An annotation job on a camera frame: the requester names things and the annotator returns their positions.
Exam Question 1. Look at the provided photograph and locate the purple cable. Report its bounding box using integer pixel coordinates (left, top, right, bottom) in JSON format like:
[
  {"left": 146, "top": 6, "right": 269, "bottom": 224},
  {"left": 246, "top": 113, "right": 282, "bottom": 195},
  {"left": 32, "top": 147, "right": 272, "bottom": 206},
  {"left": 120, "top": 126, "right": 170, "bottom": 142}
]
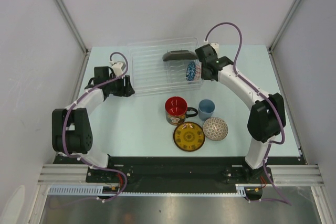
[
  {"left": 205, "top": 22, "right": 291, "bottom": 206},
  {"left": 49, "top": 52, "right": 129, "bottom": 209}
]

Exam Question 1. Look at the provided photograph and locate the slotted cable duct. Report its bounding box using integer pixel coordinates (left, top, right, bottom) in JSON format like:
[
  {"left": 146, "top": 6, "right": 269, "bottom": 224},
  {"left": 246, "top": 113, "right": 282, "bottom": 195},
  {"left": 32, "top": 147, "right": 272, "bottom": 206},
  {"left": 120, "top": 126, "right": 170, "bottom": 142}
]
[{"left": 48, "top": 185, "right": 246, "bottom": 197}]

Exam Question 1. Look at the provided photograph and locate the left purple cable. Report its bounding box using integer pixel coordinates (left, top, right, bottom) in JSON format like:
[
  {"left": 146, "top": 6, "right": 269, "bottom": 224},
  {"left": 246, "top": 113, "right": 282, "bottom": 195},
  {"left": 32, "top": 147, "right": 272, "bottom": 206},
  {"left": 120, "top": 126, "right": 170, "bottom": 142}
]
[{"left": 49, "top": 52, "right": 129, "bottom": 209}]

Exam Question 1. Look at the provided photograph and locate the brown white patterned bowl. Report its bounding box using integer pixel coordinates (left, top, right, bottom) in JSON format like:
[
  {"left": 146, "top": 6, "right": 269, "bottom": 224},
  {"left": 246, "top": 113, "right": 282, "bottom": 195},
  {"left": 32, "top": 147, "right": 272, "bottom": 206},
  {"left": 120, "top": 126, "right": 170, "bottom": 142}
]
[{"left": 203, "top": 117, "right": 228, "bottom": 141}]

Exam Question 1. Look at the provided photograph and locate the light blue cup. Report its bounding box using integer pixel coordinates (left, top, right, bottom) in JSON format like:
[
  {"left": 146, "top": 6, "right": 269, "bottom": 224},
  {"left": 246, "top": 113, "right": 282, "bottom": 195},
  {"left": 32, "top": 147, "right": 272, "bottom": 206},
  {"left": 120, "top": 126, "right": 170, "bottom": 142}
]
[{"left": 198, "top": 99, "right": 215, "bottom": 121}]

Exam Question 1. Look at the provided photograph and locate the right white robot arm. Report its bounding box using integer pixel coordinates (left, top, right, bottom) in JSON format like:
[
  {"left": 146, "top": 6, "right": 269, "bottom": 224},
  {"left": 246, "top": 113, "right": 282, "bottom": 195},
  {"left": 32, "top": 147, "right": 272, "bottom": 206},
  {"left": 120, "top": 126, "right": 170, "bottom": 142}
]
[{"left": 195, "top": 44, "right": 286, "bottom": 183}]

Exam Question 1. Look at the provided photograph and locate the aluminium frame rail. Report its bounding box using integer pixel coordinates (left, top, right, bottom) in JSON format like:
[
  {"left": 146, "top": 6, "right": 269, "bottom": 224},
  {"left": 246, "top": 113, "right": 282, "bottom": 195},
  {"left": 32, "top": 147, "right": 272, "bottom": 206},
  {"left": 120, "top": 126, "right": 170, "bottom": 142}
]
[{"left": 37, "top": 164, "right": 324, "bottom": 187}]

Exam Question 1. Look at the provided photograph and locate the black floral square plate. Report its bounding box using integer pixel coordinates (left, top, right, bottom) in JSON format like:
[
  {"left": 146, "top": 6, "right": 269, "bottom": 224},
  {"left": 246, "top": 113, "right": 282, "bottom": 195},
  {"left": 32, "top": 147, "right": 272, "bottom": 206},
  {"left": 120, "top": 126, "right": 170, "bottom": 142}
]
[{"left": 162, "top": 50, "right": 198, "bottom": 62}]

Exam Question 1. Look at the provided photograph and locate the red black mug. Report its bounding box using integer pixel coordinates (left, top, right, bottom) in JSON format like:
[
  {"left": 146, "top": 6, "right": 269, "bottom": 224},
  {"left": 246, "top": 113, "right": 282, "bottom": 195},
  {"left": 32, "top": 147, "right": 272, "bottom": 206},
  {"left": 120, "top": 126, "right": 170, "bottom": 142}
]
[{"left": 164, "top": 96, "right": 198, "bottom": 125}]

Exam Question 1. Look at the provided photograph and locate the yellow round patterned plate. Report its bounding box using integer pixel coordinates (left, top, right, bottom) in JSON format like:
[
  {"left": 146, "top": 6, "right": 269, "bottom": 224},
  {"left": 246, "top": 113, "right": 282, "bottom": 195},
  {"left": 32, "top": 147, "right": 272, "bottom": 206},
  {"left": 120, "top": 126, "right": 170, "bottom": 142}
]
[{"left": 173, "top": 122, "right": 205, "bottom": 152}]

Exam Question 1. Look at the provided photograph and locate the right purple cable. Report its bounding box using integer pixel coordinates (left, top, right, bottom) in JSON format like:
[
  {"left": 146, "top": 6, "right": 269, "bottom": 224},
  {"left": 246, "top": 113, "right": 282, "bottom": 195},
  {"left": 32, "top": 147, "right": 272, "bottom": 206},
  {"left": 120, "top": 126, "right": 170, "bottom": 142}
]
[{"left": 205, "top": 22, "right": 291, "bottom": 206}]

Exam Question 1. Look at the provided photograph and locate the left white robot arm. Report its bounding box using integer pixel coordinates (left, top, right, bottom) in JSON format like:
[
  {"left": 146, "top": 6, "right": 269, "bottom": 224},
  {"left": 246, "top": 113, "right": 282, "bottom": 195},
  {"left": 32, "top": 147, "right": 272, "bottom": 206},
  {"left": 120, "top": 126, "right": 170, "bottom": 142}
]
[{"left": 51, "top": 61, "right": 135, "bottom": 182}]

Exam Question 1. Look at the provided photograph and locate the blue white patterned bowl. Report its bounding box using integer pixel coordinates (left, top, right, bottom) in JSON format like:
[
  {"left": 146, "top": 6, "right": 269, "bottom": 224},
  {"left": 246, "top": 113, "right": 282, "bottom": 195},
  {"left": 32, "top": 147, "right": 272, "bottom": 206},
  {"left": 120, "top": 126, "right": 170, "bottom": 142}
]
[{"left": 186, "top": 61, "right": 202, "bottom": 82}]

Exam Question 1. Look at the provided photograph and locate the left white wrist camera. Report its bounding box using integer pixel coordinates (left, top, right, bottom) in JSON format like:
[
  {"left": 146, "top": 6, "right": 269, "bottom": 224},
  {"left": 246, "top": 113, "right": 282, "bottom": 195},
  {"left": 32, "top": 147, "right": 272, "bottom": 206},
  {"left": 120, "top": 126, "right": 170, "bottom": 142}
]
[{"left": 110, "top": 61, "right": 126, "bottom": 76}]

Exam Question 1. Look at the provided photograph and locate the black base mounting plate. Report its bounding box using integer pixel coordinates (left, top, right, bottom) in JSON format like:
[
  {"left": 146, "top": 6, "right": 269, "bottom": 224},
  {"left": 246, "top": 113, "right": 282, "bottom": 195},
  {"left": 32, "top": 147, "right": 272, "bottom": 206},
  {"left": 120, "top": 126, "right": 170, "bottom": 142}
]
[{"left": 86, "top": 155, "right": 274, "bottom": 185}]

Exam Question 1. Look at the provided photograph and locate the clear plastic dish rack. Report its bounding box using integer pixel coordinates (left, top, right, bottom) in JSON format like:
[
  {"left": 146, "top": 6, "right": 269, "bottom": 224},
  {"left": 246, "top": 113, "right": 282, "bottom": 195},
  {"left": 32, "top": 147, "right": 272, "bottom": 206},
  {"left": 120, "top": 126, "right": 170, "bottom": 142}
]
[{"left": 127, "top": 37, "right": 203, "bottom": 96}]

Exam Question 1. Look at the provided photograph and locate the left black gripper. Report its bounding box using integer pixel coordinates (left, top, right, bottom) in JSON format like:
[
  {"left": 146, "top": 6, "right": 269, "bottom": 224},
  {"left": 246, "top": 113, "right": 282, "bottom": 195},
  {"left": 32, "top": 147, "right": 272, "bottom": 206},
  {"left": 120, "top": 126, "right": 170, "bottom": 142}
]
[{"left": 106, "top": 73, "right": 134, "bottom": 98}]

